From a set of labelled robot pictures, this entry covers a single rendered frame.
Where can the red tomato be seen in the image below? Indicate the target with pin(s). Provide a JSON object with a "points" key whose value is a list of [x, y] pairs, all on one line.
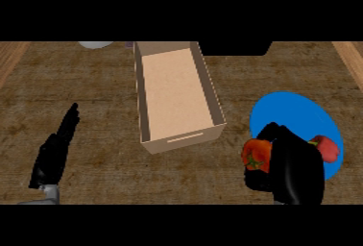
{"points": [[256, 155]]}

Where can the red bell pepper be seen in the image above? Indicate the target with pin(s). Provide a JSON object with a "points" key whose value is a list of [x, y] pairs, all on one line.
{"points": [[326, 149]]}

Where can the cardboard box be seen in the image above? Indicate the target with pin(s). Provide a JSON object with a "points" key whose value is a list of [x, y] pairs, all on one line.
{"points": [[174, 96]]}

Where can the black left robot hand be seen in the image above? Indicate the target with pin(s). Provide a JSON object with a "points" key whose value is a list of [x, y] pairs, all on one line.
{"points": [[53, 153]]}

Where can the blue plate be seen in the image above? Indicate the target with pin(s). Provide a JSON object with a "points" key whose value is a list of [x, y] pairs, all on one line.
{"points": [[292, 112]]}

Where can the black appliance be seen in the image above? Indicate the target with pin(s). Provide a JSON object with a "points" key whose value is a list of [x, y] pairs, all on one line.
{"points": [[234, 48]]}

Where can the white bowl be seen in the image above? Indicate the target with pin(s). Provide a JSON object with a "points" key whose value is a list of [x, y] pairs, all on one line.
{"points": [[95, 44]]}

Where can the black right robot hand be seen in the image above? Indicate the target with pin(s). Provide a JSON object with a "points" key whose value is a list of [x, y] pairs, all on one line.
{"points": [[296, 173]]}

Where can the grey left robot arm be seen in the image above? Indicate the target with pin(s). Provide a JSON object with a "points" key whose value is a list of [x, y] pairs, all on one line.
{"points": [[48, 195]]}

